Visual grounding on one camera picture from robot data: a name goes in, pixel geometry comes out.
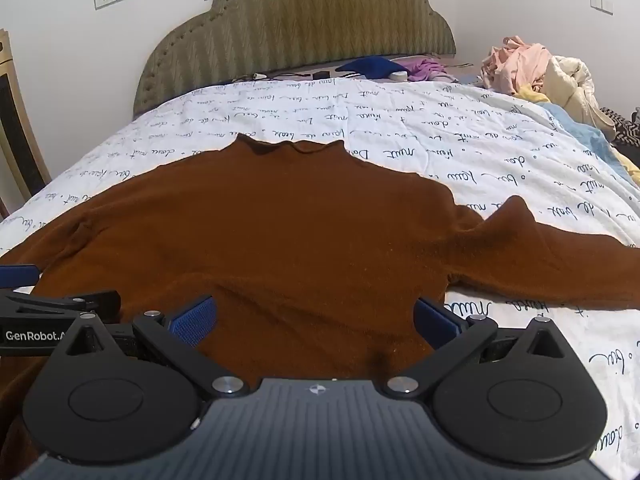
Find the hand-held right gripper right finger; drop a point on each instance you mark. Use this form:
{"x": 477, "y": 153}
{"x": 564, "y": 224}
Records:
{"x": 436, "y": 324}

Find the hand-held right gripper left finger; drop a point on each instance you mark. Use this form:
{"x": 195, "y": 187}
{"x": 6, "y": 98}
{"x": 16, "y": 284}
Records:
{"x": 196, "y": 321}

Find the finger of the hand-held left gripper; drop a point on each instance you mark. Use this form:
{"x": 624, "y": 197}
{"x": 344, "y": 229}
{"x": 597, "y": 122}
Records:
{"x": 60, "y": 304}
{"x": 20, "y": 276}

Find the brown knit sweater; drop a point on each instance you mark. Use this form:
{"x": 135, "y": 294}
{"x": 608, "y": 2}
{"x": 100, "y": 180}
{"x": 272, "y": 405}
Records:
{"x": 300, "y": 240}

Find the pink clothes pile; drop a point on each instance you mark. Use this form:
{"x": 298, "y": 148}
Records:
{"x": 515, "y": 62}

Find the golden wooden chair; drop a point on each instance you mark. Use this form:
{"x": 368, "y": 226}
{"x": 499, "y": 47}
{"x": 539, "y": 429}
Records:
{"x": 15, "y": 125}

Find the white script-printed quilt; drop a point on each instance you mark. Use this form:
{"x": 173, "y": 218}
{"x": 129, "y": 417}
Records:
{"x": 400, "y": 115}

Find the light blue blanket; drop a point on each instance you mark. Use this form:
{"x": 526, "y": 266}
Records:
{"x": 585, "y": 135}

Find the small white object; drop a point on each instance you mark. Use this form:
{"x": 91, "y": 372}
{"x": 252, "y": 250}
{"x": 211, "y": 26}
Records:
{"x": 400, "y": 76}

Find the purple cloth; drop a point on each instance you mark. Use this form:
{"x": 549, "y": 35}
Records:
{"x": 425, "y": 67}

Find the dark blue cloth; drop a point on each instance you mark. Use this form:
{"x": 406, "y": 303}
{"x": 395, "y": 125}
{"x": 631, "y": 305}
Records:
{"x": 372, "y": 66}

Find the black patterned cloth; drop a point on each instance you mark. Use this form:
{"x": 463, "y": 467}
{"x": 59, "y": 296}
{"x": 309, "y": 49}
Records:
{"x": 622, "y": 125}

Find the cream puffy jacket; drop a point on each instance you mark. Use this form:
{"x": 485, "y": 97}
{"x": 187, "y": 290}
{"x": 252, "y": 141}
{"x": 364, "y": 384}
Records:
{"x": 575, "y": 85}

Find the olive padded headboard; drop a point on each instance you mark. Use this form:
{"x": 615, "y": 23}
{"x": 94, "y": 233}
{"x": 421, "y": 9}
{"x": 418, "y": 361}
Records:
{"x": 300, "y": 25}

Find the white wall switch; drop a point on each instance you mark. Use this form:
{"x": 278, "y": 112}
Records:
{"x": 601, "y": 4}

